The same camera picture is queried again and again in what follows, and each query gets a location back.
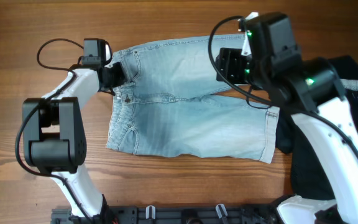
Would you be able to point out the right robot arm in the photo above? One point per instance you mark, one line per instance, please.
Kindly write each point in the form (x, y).
(313, 94)

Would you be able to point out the black shorts pile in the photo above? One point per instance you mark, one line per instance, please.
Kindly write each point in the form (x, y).
(307, 176)

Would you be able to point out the left white rail clip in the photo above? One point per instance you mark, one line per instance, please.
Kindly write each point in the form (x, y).
(150, 212)

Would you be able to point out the right white rail clip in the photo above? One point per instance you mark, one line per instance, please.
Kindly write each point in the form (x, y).
(221, 211)

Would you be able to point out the light blue denim shorts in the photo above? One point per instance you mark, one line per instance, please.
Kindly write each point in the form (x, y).
(172, 104)

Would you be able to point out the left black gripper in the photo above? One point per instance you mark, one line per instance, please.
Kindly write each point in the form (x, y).
(119, 68)

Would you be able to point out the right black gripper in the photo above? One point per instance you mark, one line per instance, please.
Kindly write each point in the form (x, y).
(227, 61)

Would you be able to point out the white rail clip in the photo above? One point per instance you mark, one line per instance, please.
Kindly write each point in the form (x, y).
(150, 212)
(221, 211)

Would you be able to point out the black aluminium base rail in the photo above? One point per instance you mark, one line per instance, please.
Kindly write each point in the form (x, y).
(246, 214)

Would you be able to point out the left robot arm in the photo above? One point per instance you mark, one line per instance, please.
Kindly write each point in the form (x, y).
(54, 141)

